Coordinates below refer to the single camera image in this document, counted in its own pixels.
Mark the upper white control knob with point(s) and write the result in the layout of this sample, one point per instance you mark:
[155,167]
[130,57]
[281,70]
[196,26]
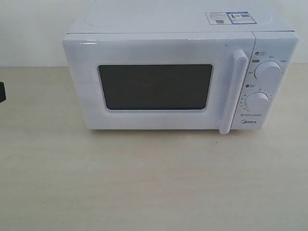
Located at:
[268,71]

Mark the lower white timer knob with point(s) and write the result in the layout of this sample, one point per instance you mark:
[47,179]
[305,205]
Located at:
[257,102]

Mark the white microwave door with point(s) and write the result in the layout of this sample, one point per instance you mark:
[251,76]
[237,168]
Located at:
[159,80]

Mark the warning label sticker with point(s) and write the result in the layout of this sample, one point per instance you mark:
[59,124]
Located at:
[230,18]

